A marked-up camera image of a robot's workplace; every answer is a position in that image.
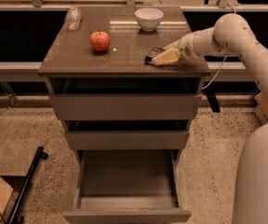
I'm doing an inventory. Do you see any black metal pole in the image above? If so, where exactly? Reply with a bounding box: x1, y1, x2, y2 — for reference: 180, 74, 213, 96
7, 147, 49, 224

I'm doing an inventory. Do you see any grey middle drawer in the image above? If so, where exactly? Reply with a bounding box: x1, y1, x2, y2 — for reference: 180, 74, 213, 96
65, 120, 189, 150

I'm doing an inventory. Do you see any white ceramic bowl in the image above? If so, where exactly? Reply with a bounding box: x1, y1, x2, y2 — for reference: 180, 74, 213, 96
134, 7, 163, 31

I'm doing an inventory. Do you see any white power cable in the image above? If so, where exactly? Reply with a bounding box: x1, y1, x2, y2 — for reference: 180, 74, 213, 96
202, 55, 228, 91

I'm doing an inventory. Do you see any red apple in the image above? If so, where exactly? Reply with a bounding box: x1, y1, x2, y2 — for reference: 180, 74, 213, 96
90, 31, 111, 52

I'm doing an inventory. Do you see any black rxbar chocolate bar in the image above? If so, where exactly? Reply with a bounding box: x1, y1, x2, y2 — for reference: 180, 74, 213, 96
145, 48, 164, 63

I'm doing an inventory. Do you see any grey top drawer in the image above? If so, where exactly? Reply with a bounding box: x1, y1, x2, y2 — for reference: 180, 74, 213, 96
49, 93, 202, 120

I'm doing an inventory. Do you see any grey drawer cabinet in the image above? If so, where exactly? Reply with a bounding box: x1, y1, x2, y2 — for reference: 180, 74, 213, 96
37, 5, 212, 166

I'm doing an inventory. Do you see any cardboard box right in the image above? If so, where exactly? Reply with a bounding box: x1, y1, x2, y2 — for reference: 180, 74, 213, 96
254, 92, 268, 124

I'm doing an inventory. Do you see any black table leg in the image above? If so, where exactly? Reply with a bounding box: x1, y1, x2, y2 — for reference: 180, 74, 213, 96
205, 85, 220, 113

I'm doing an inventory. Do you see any grey open bottom drawer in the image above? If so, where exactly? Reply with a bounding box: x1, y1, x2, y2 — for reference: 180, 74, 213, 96
63, 149, 191, 224

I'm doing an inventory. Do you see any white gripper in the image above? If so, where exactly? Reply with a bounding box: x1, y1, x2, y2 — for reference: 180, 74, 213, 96
151, 35, 198, 66

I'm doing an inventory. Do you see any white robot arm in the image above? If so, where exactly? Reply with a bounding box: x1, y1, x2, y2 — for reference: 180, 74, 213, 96
151, 13, 268, 224

